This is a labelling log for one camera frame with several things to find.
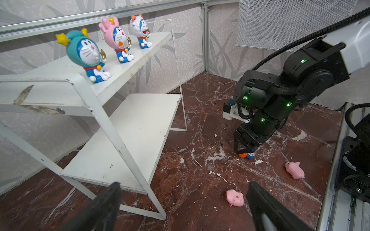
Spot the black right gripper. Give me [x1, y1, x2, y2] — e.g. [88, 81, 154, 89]
[234, 123, 273, 153]

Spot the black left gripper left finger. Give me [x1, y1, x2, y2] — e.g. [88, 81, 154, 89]
[59, 182, 122, 231]

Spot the pink pig toy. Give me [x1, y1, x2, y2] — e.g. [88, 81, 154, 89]
[285, 162, 305, 179]
[225, 189, 244, 207]

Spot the white two-tier metal shelf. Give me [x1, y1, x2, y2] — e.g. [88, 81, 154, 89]
[1, 31, 184, 220]

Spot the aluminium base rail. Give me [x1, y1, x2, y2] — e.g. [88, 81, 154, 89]
[316, 103, 370, 231]

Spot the teal blue cat figurine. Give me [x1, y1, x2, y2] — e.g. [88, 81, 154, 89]
[56, 28, 111, 83]

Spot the orange blue figurine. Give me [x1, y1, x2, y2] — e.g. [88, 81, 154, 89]
[239, 153, 254, 160]

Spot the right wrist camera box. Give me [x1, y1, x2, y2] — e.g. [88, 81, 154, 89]
[223, 99, 250, 124]

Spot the aluminium enclosure frame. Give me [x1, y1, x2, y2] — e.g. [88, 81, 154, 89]
[1, 1, 238, 79]

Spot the pink hat blue figurine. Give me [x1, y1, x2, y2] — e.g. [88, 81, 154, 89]
[99, 17, 135, 63]

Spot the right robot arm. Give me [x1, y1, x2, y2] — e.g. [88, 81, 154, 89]
[233, 9, 370, 155]

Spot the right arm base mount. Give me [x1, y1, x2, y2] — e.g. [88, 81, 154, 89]
[335, 103, 370, 204]

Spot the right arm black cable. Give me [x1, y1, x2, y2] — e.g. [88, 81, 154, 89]
[236, 7, 370, 120]

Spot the white blue round figurine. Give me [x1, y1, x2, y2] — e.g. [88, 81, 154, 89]
[130, 14, 152, 49]

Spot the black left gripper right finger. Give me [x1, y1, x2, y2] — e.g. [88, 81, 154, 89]
[246, 182, 312, 231]

